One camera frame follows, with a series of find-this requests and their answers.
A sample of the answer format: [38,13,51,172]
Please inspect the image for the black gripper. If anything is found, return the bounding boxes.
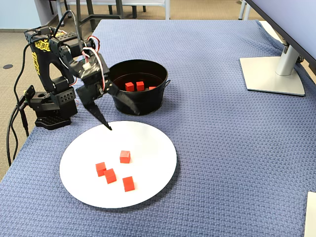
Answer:
[75,71,141,131]

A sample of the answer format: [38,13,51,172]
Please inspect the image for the white round plate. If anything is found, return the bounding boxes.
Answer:
[59,120,178,209]

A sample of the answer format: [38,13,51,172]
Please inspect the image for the black metal bucket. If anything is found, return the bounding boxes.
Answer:
[107,59,171,116]

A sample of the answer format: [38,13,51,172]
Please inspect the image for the blue woven table cloth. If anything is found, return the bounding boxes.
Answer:
[0,19,316,237]

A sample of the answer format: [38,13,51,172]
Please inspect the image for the grey metal chair leg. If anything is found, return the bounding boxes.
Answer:
[237,0,248,21]

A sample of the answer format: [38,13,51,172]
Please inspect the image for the silver monitor stand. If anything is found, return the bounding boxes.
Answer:
[238,40,307,97]

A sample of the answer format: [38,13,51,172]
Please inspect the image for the flat computer monitor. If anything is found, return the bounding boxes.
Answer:
[244,0,316,70]

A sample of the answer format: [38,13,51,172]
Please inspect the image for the white flat board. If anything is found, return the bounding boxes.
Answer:
[304,191,316,237]

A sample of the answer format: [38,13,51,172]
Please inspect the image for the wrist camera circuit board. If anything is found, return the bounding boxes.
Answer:
[70,55,110,80]

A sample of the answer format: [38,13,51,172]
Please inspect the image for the black camera cable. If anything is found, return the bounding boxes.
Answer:
[6,9,83,167]

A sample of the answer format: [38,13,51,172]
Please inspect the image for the dark metal stool frame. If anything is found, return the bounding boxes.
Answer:
[75,0,125,42]

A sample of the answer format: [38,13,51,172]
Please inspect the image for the black base cable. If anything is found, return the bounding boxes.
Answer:
[20,108,30,138]
[6,97,25,167]

